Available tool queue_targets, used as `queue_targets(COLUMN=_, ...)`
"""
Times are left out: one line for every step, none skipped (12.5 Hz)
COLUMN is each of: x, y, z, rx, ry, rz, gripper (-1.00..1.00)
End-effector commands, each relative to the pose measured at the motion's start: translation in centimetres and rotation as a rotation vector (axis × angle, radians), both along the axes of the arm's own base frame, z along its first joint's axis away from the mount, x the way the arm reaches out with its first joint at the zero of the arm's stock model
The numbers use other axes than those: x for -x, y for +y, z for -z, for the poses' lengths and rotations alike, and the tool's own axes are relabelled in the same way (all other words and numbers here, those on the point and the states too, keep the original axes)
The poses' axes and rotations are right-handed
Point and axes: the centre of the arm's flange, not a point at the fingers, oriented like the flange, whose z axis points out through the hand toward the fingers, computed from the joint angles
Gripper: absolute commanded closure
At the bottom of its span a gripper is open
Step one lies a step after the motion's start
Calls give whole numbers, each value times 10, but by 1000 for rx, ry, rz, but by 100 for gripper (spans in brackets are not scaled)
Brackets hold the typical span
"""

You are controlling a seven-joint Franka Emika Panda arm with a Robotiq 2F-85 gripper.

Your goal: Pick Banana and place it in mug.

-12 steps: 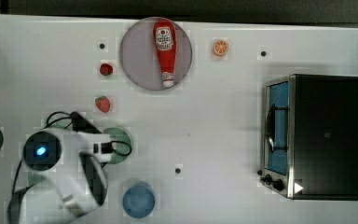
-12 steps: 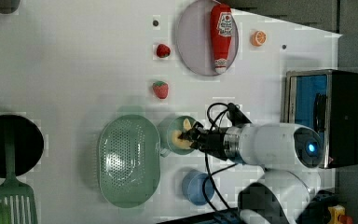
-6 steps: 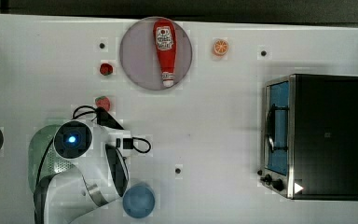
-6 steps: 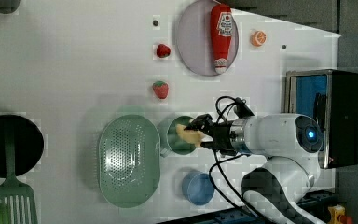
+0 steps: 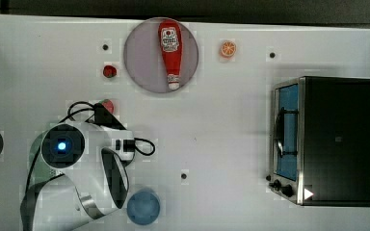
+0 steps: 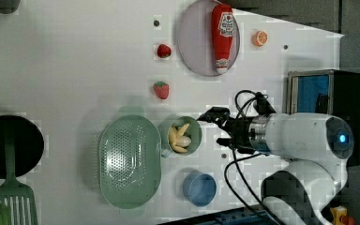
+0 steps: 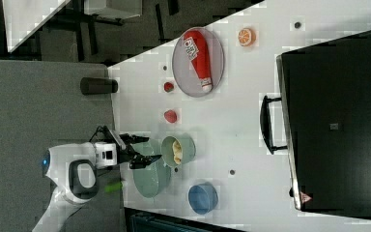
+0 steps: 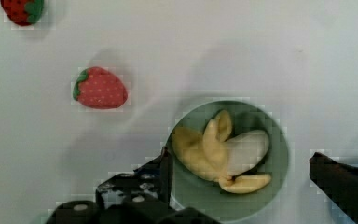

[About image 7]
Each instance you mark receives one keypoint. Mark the teal green mug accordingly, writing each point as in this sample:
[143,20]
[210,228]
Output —
[188,148]

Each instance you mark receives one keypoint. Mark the grey camera on wrist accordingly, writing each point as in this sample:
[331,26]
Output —
[115,137]

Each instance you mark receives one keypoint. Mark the black oven door handle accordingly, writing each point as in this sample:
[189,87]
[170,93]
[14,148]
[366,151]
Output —
[265,124]

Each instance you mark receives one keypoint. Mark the teal oval bowl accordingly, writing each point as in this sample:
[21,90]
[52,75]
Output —
[153,179]

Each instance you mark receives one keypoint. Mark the orange slice toy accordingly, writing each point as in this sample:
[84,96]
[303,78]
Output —
[246,37]

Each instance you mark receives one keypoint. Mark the green marker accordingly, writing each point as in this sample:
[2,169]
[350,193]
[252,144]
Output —
[113,187]

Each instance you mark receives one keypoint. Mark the grey round plate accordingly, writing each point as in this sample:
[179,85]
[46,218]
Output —
[185,75]

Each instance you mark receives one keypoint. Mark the black toaster oven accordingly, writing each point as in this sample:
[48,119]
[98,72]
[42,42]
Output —
[325,94]

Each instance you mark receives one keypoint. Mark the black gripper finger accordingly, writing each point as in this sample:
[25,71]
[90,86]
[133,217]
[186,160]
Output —
[134,139]
[141,162]

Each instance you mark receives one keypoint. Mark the dark blue crate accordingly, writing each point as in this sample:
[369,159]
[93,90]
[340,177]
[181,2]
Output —
[146,222]

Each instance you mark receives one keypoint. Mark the small strawberry toy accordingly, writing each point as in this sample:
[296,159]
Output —
[168,87]

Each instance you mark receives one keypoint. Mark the red ketchup bottle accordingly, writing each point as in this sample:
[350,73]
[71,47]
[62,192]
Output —
[196,49]

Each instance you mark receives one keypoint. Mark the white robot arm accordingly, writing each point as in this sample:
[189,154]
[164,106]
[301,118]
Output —
[73,168]

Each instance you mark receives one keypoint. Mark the peeled toy banana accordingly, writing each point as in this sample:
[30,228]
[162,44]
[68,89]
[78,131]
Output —
[177,152]

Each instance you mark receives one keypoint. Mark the black cylinder upper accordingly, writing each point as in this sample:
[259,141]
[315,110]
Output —
[97,86]

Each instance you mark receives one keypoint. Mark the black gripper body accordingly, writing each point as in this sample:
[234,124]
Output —
[125,152]

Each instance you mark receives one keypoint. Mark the red strawberry toy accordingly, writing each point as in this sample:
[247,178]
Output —
[170,116]

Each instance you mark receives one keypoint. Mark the blue cup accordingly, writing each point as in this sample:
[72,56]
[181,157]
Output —
[202,198]

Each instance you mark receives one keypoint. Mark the white background table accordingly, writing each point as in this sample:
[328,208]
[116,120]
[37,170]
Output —
[24,17]

